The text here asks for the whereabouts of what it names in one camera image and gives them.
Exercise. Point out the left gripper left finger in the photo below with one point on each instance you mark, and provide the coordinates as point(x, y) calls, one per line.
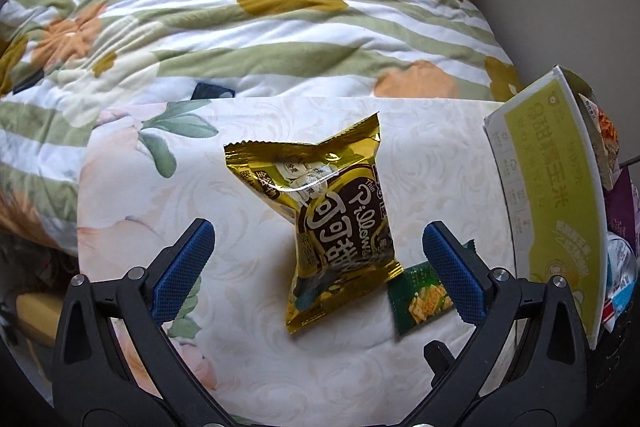
point(113, 363)

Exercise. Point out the blue white snack bag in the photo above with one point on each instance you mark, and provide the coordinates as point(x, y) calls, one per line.
point(621, 277)

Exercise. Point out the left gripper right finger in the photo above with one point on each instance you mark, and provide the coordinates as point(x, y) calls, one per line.
point(524, 364)

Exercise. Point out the orange white snack bag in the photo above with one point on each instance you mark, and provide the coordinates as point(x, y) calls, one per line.
point(604, 140)

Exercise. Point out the small green snack packet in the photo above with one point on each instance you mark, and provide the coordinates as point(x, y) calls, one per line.
point(417, 297)

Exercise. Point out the purple snack bag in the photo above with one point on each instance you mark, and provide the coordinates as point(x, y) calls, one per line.
point(621, 202)

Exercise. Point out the gold cocoa pillow snack bag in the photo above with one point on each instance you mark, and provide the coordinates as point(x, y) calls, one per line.
point(332, 195)

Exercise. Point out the floral striped quilt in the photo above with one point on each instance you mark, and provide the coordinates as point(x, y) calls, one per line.
point(65, 62)

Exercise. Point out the green cardboard box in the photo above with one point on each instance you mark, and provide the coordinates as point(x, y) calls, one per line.
point(553, 191)

